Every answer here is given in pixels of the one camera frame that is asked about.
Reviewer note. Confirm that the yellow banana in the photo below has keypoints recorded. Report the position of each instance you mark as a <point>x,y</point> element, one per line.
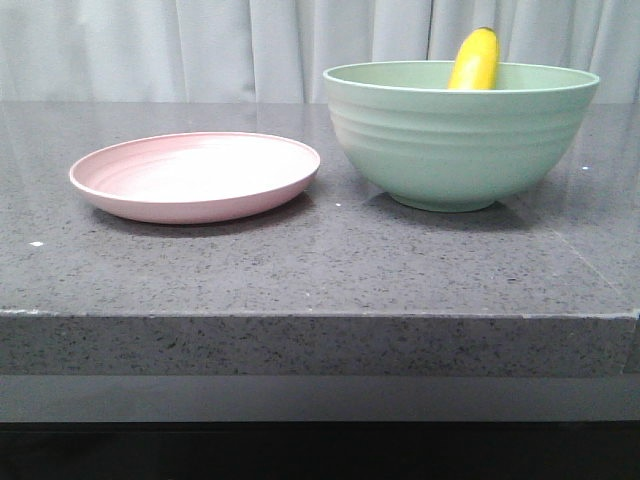
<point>476,63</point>

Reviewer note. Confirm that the pink plate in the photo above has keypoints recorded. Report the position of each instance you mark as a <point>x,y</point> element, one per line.
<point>193,178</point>

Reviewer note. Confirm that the green bowl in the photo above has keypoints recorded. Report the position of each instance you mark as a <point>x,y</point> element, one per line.
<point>445,150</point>

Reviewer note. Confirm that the grey curtain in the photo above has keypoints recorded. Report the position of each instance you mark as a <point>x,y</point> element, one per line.
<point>277,51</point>

